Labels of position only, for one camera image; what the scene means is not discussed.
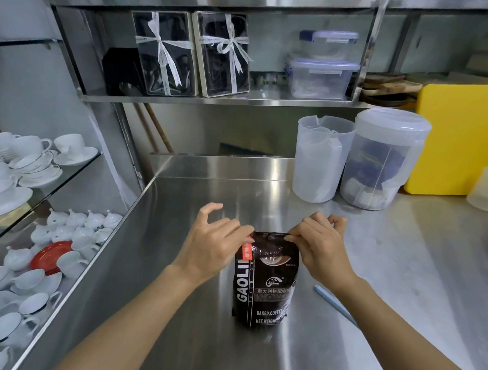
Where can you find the person's left hand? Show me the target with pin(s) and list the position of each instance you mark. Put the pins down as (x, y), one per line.
(209, 251)

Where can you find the person's right hand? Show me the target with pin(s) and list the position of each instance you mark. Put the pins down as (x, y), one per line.
(326, 254)

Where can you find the person's left little finger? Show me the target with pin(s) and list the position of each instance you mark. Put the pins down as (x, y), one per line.
(206, 210)

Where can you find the person's right little finger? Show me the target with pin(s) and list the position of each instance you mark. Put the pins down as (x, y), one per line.
(340, 224)

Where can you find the black coffee bean bag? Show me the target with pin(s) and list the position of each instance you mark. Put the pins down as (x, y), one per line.
(264, 287)

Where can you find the person's right forearm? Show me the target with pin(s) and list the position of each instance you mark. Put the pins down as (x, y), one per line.
(399, 349)

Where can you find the person's left forearm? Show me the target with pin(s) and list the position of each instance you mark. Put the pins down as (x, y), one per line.
(136, 325)

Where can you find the clear plastic measuring pitcher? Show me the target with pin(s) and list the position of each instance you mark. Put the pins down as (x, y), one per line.
(319, 162)

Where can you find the dark blue packet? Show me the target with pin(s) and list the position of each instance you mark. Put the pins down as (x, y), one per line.
(379, 162)

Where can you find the light blue pen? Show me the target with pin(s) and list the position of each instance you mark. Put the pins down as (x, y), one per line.
(335, 306)

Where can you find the wooden stick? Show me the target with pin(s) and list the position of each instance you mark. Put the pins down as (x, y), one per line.
(159, 128)
(145, 129)

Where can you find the large clear lidded container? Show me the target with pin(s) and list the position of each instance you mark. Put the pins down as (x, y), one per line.
(389, 130)

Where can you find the cluster of white creamer jugs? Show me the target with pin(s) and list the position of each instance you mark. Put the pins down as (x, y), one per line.
(78, 226)

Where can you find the black ribboned gift box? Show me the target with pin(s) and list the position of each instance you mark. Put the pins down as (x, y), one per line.
(162, 29)
(211, 73)

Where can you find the stack of wooden trays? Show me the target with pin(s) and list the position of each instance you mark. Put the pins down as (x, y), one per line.
(388, 92)

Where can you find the glass shelf rack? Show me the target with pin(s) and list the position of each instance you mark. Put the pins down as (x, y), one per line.
(69, 180)

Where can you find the large blue-lidded food container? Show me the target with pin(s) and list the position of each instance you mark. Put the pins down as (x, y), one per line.
(320, 80)

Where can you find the yellow cutting board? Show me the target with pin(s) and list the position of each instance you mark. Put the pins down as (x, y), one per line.
(465, 138)

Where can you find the red saucer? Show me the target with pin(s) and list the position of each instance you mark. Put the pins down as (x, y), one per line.
(47, 257)

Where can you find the small blue-lidded food container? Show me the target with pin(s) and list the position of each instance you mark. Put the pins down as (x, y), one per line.
(329, 41)

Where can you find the group of white cups saucers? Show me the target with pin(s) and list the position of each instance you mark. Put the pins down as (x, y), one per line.
(26, 165)

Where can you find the stainless steel shelf unit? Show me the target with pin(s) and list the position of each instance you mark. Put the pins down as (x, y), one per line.
(222, 0)

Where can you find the pile of white teacups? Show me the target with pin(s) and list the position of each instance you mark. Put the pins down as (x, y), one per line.
(6, 300)

